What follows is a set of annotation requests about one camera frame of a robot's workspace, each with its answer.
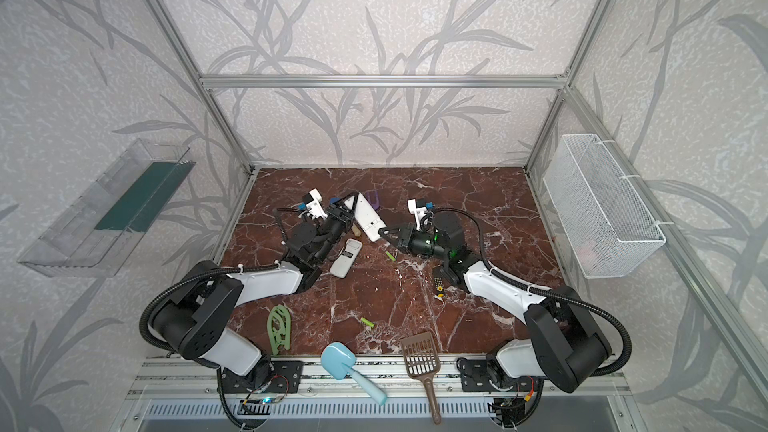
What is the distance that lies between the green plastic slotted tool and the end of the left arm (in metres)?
0.24

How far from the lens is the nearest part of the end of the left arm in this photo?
25.7 inches

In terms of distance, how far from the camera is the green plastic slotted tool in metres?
0.80
